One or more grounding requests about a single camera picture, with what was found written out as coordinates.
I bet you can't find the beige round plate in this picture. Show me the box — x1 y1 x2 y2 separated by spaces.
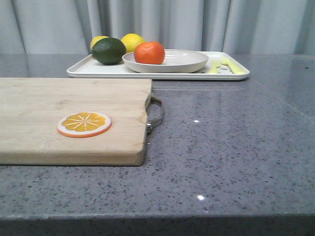
123 49 209 73

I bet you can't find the orange mandarin fruit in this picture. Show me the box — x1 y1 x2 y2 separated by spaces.
134 41 165 64

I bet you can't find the white bear-print tray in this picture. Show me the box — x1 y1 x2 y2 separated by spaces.
67 52 250 81

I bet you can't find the orange slice toy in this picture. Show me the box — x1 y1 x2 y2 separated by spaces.
57 111 112 138

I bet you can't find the yellow plastic knife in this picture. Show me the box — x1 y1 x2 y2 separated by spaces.
209 60 221 74

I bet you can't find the yellow lemon right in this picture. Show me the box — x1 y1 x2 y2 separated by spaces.
121 33 146 53

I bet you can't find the yellow lemon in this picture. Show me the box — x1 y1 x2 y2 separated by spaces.
90 35 108 50
121 33 146 53

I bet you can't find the green lime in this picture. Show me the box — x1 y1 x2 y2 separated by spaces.
92 37 126 65

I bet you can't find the yellow plastic fork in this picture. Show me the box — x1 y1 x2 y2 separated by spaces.
220 57 244 74

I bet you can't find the yellow lemon left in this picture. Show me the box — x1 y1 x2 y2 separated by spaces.
90 35 108 50

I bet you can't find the wooden cutting board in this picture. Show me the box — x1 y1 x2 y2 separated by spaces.
0 78 152 166

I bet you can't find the grey curtain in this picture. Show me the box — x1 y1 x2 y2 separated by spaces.
0 0 315 55

